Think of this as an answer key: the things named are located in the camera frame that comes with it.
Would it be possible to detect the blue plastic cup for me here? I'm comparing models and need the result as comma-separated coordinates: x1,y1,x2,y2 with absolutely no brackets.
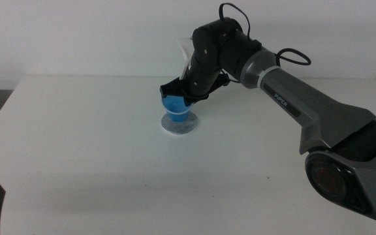
161,94,194,123

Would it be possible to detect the round grey marble cup mat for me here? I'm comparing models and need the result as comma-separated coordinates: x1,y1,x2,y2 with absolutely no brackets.
161,110,199,136

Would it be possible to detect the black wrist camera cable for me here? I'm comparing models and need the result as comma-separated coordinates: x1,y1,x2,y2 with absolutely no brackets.
218,3,312,67

